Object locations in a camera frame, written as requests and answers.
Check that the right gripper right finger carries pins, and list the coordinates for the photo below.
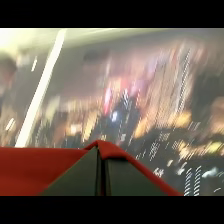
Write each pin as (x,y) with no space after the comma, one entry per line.
(128,180)

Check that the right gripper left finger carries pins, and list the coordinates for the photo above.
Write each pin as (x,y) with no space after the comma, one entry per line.
(81,180)

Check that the dark red T-shirt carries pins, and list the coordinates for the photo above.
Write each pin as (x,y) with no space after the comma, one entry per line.
(30,170)

